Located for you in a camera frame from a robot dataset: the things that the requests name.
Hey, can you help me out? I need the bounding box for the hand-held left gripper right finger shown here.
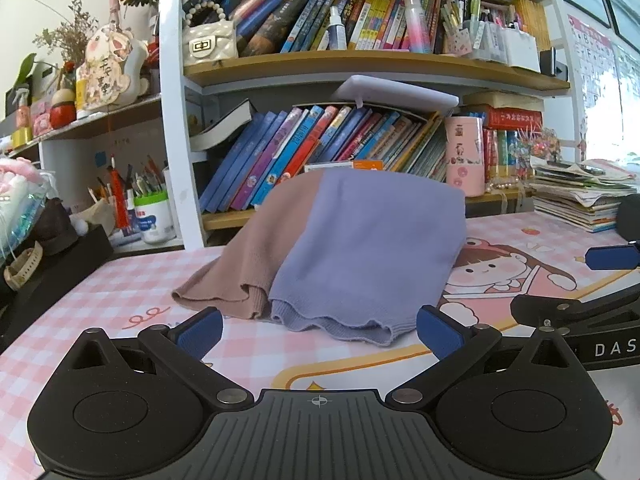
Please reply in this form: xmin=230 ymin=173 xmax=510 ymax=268
xmin=385 ymin=305 xmax=576 ymax=409

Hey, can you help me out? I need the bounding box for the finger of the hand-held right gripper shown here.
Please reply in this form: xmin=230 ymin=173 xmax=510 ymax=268
xmin=510 ymin=292 xmax=640 ymax=336
xmin=585 ymin=192 xmax=640 ymax=272

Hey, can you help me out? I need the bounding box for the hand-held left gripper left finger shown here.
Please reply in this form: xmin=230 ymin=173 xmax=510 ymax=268
xmin=65 ymin=307 xmax=254 ymax=409

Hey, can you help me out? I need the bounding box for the purple and pink knit sweater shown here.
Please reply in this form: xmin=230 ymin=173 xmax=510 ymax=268
xmin=171 ymin=169 xmax=468 ymax=347

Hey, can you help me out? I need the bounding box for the stack of magazines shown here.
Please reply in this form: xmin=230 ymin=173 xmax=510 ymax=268
xmin=529 ymin=159 xmax=637 ymax=234

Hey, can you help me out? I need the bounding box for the pink checked desk mat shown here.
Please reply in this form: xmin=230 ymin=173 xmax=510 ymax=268
xmin=0 ymin=210 xmax=640 ymax=480

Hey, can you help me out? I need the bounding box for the white can with green lid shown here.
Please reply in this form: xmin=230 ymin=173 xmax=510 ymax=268
xmin=132 ymin=190 xmax=177 ymax=246

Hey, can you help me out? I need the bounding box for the colourful bead ornament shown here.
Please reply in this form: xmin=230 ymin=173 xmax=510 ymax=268
xmin=515 ymin=129 xmax=562 ymax=182

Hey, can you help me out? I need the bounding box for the row of red-spined books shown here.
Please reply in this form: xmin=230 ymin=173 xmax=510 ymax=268
xmin=482 ymin=129 xmax=521 ymax=184

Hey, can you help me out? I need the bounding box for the beige pencil pouch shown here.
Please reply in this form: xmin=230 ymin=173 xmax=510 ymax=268
xmin=75 ymin=199 xmax=119 ymax=237

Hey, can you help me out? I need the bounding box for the red tassel ornament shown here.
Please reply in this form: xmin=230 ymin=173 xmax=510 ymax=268
xmin=109 ymin=155 xmax=127 ymax=232

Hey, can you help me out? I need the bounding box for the bunch of pens and pencils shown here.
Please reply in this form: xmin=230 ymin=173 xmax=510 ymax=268
xmin=87 ymin=156 xmax=169 ymax=202

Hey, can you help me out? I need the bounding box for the red thick book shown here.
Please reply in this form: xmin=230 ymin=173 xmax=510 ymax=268
xmin=484 ymin=107 xmax=544 ymax=131

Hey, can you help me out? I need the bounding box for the pink printed tumbler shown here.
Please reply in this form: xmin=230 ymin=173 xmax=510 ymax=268
xmin=444 ymin=116 xmax=486 ymax=197

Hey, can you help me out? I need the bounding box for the dark brown hat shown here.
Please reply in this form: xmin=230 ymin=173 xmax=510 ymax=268
xmin=29 ymin=197 xmax=82 ymax=257

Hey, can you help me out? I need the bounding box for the row of blue purple books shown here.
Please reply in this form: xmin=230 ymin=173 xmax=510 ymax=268
xmin=200 ymin=105 xmax=448 ymax=213

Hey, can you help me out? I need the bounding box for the beige wristwatch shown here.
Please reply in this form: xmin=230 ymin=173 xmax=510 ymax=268
xmin=4 ymin=241 xmax=44 ymax=291

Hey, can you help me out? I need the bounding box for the orange and white box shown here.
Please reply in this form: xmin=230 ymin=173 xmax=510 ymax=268
xmin=304 ymin=160 xmax=384 ymax=174

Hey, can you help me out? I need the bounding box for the black thick book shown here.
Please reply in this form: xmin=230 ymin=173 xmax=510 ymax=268
xmin=189 ymin=100 xmax=257 ymax=152

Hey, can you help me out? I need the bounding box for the wrapped pink white plush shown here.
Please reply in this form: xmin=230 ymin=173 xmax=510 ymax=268
xmin=0 ymin=156 xmax=52 ymax=262

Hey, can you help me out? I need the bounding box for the white wooden bookshelf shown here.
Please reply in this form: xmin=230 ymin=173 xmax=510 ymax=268
xmin=0 ymin=0 xmax=576 ymax=261

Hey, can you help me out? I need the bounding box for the white pen organiser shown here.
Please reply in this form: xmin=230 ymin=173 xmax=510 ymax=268
xmin=472 ymin=7 xmax=542 ymax=74

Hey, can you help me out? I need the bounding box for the white flat tablet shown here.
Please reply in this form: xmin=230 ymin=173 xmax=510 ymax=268
xmin=331 ymin=75 xmax=459 ymax=112

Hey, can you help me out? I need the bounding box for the red round doll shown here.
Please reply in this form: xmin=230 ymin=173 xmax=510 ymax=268
xmin=49 ymin=88 xmax=77 ymax=129

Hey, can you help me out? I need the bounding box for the pink printed box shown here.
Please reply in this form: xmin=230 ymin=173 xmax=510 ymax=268
xmin=32 ymin=102 xmax=54 ymax=137

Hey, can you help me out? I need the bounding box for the patterned pen cup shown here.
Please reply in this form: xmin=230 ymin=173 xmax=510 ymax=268
xmin=440 ymin=0 xmax=484 ymax=57

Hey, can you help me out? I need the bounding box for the cartoon doll plaque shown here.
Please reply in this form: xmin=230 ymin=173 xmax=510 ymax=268
xmin=81 ymin=24 xmax=149 ymax=112

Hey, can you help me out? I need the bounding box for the pink spray bottle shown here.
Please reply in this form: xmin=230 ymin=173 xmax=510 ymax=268
xmin=14 ymin=87 xmax=34 ymax=132

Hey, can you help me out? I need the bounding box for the cream quilted handbag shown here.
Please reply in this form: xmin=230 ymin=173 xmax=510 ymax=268
xmin=181 ymin=0 xmax=238 ymax=67

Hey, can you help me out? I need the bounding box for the pink gradient bottle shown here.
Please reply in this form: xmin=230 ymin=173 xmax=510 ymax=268
xmin=404 ymin=0 xmax=437 ymax=54

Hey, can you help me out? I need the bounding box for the white spray bottle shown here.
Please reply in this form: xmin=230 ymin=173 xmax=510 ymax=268
xmin=327 ymin=5 xmax=349 ymax=52

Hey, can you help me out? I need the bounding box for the green plant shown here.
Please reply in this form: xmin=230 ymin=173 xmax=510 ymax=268
xmin=11 ymin=52 xmax=56 ymax=92

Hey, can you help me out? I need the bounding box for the row of colourful comic books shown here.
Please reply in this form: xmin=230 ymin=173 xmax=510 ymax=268
xmin=235 ymin=0 xmax=453 ymax=56

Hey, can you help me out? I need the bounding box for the dried flower bunch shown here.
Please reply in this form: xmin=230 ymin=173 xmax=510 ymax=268
xmin=34 ymin=0 xmax=99 ymax=67

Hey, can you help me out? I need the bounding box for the wall calendar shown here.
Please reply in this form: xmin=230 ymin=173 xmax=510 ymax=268
xmin=569 ymin=14 xmax=640 ymax=161

